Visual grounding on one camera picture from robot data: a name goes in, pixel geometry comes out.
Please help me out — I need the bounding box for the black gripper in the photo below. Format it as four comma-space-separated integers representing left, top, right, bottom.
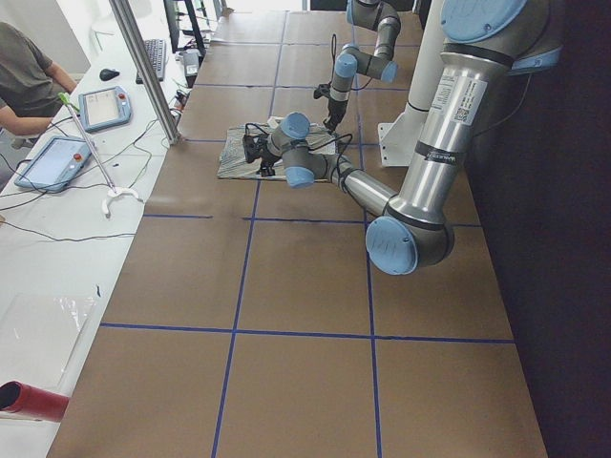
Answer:
259, 145, 282, 177
323, 98, 346, 134

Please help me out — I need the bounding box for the navy white striped polo shirt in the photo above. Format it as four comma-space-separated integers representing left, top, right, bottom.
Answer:
217, 112, 342, 188

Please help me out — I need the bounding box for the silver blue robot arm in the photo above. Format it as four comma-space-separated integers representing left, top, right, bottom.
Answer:
314, 1, 402, 132
242, 1, 564, 275

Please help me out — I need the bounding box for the white curved hook piece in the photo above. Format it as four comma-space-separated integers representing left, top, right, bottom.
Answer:
101, 187, 143, 219

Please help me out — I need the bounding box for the black keyboard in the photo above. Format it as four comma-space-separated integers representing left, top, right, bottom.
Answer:
143, 38, 167, 81

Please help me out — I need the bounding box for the far blue teach pendant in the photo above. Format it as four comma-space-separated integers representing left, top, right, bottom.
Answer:
78, 86, 132, 133

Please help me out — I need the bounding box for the blue teach pendant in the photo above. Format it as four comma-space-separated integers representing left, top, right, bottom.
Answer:
78, 86, 132, 133
13, 135, 92, 193

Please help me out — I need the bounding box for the black computer mouse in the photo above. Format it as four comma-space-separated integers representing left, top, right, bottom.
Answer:
98, 68, 120, 82

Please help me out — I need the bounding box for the near blue teach pendant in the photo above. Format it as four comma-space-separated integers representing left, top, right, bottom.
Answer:
13, 135, 92, 193

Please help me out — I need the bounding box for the seated person grey shirt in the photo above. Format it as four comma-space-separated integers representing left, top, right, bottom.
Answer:
1, 22, 77, 137

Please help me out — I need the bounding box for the clear plastic bag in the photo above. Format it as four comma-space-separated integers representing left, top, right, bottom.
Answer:
1, 294, 97, 390

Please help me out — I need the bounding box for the red cylinder tube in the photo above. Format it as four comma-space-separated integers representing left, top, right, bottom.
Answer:
1, 381, 70, 423

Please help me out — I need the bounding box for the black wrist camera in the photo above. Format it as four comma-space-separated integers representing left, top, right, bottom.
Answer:
242, 135, 265, 163
313, 83, 331, 99

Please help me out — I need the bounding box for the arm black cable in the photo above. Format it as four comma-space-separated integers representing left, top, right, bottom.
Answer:
328, 31, 378, 94
243, 121, 355, 182

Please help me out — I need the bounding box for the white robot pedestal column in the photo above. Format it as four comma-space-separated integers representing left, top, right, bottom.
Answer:
378, 0, 445, 167

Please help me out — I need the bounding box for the aluminium frame post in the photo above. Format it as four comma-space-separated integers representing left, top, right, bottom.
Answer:
109, 0, 179, 145

